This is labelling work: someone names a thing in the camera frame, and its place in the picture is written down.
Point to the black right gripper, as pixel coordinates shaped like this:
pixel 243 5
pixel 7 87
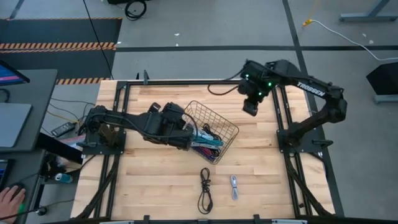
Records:
pixel 253 90

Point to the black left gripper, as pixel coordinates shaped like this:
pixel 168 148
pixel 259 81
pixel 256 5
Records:
pixel 171 130

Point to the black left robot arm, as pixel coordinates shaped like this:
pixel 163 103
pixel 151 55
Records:
pixel 124 119

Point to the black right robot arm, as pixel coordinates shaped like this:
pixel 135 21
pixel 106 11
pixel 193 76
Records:
pixel 311 88

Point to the yellow plug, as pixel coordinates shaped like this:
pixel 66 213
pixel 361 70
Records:
pixel 307 22

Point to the black power adapter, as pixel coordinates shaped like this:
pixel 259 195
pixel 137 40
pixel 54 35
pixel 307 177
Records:
pixel 62 129

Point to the teal bottle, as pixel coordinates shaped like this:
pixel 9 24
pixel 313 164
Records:
pixel 63 178

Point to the grey desk foot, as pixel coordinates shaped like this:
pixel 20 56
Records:
pixel 367 17
pixel 385 99

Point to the black box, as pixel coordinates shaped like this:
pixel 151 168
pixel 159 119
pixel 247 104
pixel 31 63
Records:
pixel 385 79

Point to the black desk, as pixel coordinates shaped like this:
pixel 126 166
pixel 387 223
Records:
pixel 40 93
pixel 28 174

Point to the black striped floor mat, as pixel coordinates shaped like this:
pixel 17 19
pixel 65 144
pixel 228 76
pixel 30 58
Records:
pixel 62 31

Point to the grey laptop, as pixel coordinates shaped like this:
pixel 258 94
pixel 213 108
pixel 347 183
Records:
pixel 15 124

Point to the black computer mouse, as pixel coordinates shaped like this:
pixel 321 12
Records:
pixel 18 187

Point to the black computer monitor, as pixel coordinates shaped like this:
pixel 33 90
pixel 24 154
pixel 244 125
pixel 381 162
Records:
pixel 9 76

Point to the person's hand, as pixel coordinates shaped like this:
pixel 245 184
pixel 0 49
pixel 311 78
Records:
pixel 9 205

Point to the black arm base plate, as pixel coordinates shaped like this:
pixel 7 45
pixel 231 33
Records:
pixel 118 149
pixel 311 146

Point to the silver aluminium bracket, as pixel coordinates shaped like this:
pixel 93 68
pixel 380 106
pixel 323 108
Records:
pixel 118 222
pixel 289 221

